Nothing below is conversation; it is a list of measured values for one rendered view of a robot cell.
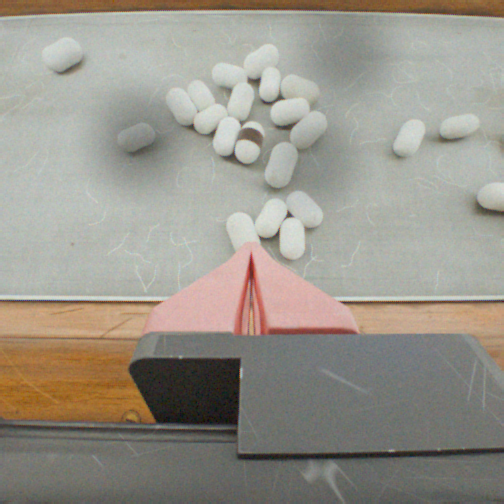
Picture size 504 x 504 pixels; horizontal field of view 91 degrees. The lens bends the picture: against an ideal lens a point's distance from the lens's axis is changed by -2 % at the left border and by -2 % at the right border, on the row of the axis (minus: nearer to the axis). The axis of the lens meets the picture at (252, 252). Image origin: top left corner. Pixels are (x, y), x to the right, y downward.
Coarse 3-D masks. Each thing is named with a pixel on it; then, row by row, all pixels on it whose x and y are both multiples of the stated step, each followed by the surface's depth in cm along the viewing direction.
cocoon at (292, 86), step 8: (288, 80) 22; (296, 80) 22; (304, 80) 22; (288, 88) 22; (296, 88) 22; (304, 88) 22; (312, 88) 22; (288, 96) 23; (296, 96) 22; (304, 96) 22; (312, 96) 22; (312, 104) 23
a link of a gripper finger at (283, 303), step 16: (256, 256) 10; (256, 272) 8; (272, 272) 8; (288, 272) 8; (256, 288) 8; (272, 288) 7; (288, 288) 7; (304, 288) 7; (256, 304) 11; (272, 304) 6; (288, 304) 6; (304, 304) 6; (320, 304) 6; (336, 304) 6; (256, 320) 11; (272, 320) 5; (288, 320) 5; (304, 320) 5; (320, 320) 5; (336, 320) 5; (352, 320) 5
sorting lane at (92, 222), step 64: (0, 64) 25; (128, 64) 25; (192, 64) 25; (320, 64) 25; (384, 64) 25; (448, 64) 25; (0, 128) 23; (64, 128) 23; (192, 128) 23; (384, 128) 23; (0, 192) 21; (64, 192) 21; (128, 192) 21; (192, 192) 21; (256, 192) 21; (320, 192) 21; (384, 192) 21; (448, 192) 21; (0, 256) 20; (64, 256) 20; (128, 256) 20; (192, 256) 20; (320, 256) 20; (384, 256) 20; (448, 256) 20
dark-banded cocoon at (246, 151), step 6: (246, 126) 21; (252, 126) 21; (258, 126) 21; (240, 144) 20; (246, 144) 20; (252, 144) 20; (240, 150) 20; (246, 150) 20; (252, 150) 20; (258, 150) 21; (240, 156) 21; (246, 156) 21; (252, 156) 21; (246, 162) 21
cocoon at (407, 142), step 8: (416, 120) 21; (408, 128) 21; (416, 128) 21; (424, 128) 21; (400, 136) 21; (408, 136) 21; (416, 136) 21; (400, 144) 21; (408, 144) 21; (416, 144) 21; (400, 152) 21; (408, 152) 21
